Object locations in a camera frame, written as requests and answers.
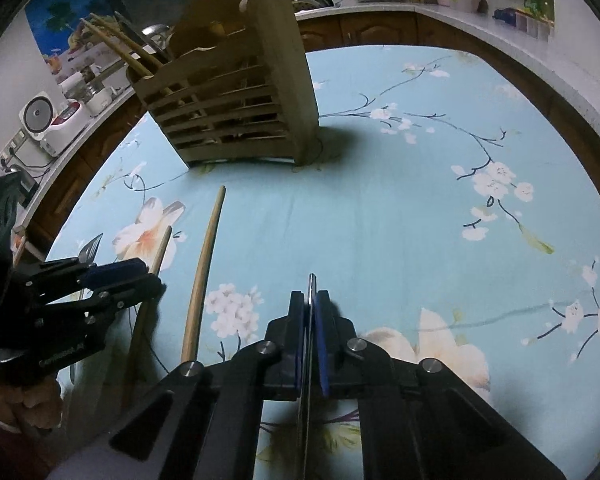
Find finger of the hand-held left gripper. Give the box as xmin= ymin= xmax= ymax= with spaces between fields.
xmin=27 ymin=257 xmax=148 ymax=306
xmin=45 ymin=275 xmax=163 ymax=331

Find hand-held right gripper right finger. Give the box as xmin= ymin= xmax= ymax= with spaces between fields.
xmin=314 ymin=290 xmax=567 ymax=480

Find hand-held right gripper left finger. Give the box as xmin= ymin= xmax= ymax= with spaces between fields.
xmin=47 ymin=290 xmax=311 ymax=480

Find wooden chopstick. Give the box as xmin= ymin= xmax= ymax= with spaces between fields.
xmin=80 ymin=17 xmax=153 ymax=78
xmin=180 ymin=185 xmax=227 ymax=365
xmin=120 ymin=226 xmax=173 ymax=408
xmin=90 ymin=11 xmax=168 ymax=68

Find wooden utensil holder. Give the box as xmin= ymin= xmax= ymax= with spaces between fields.
xmin=127 ymin=0 xmax=323 ymax=167

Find person's left hand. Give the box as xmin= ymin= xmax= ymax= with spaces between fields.
xmin=0 ymin=375 xmax=63 ymax=431

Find metal spoon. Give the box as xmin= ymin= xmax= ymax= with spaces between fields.
xmin=69 ymin=232 xmax=104 ymax=383

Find white rice cooker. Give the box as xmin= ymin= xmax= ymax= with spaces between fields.
xmin=19 ymin=91 xmax=88 ymax=157

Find small white pot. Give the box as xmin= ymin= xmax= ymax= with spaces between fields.
xmin=85 ymin=85 xmax=117 ymax=117

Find wooden base cabinets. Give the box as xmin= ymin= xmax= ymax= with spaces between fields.
xmin=27 ymin=10 xmax=600 ymax=261

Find white kitchen counter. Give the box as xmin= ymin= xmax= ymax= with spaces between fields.
xmin=10 ymin=0 xmax=600 ymax=231

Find wall socket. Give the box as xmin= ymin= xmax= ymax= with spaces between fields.
xmin=0 ymin=130 xmax=26 ymax=163

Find wall poster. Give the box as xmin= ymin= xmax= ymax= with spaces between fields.
xmin=24 ymin=0 xmax=131 ymax=78

